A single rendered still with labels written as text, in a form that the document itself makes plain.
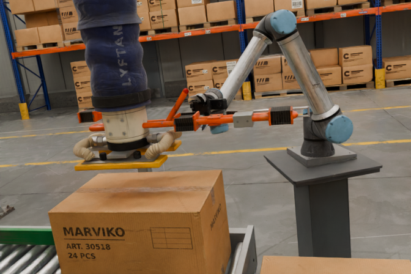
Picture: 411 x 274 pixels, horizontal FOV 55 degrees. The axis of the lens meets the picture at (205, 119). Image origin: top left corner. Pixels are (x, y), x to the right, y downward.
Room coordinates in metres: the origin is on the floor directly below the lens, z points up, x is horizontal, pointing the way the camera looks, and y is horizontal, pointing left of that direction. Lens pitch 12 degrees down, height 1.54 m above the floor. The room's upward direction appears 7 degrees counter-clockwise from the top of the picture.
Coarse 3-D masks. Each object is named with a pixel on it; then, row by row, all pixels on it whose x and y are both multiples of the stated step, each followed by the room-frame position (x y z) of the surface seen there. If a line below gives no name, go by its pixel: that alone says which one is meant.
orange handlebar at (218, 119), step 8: (296, 112) 1.36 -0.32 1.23; (152, 120) 1.51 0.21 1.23; (160, 120) 1.50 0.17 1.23; (200, 120) 1.42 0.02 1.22; (208, 120) 1.41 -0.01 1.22; (216, 120) 1.40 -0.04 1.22; (224, 120) 1.39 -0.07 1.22; (232, 120) 1.39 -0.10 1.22; (256, 120) 1.37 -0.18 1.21; (264, 120) 1.36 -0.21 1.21; (96, 128) 1.52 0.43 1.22; (104, 128) 1.51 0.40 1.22
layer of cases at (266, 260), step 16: (272, 256) 1.56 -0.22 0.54; (288, 256) 1.55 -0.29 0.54; (272, 272) 1.45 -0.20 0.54; (288, 272) 1.44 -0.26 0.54; (304, 272) 1.42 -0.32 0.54; (320, 272) 1.41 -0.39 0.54; (336, 272) 1.40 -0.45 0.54; (352, 272) 1.39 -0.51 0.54; (368, 272) 1.37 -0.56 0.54; (384, 272) 1.36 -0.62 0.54; (400, 272) 1.35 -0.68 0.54
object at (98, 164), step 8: (104, 152) 1.45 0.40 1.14; (136, 152) 1.40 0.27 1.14; (96, 160) 1.45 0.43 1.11; (104, 160) 1.43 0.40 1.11; (112, 160) 1.42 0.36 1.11; (120, 160) 1.41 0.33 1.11; (128, 160) 1.39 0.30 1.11; (136, 160) 1.38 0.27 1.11; (144, 160) 1.37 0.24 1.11; (152, 160) 1.36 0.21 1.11; (160, 160) 1.37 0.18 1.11; (80, 168) 1.42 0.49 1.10; (88, 168) 1.41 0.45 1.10; (96, 168) 1.40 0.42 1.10; (104, 168) 1.39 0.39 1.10; (112, 168) 1.38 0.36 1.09; (120, 168) 1.38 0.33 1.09; (128, 168) 1.37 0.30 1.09; (136, 168) 1.36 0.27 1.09
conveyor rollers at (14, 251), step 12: (0, 252) 1.90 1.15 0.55; (12, 252) 1.95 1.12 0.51; (24, 252) 1.91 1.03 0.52; (36, 252) 1.87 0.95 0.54; (48, 252) 1.84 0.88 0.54; (0, 264) 1.77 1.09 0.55; (12, 264) 1.83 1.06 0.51; (24, 264) 1.78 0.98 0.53; (36, 264) 1.74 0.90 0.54; (48, 264) 1.72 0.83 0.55
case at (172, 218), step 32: (96, 192) 1.54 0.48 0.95; (128, 192) 1.50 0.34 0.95; (160, 192) 1.46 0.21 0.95; (192, 192) 1.42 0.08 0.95; (64, 224) 1.39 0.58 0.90; (96, 224) 1.35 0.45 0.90; (128, 224) 1.32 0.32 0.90; (160, 224) 1.29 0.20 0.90; (192, 224) 1.25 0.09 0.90; (224, 224) 1.56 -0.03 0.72; (64, 256) 1.39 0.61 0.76; (96, 256) 1.36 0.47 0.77; (128, 256) 1.32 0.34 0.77; (160, 256) 1.29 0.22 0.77; (192, 256) 1.26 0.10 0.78; (224, 256) 1.50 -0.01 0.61
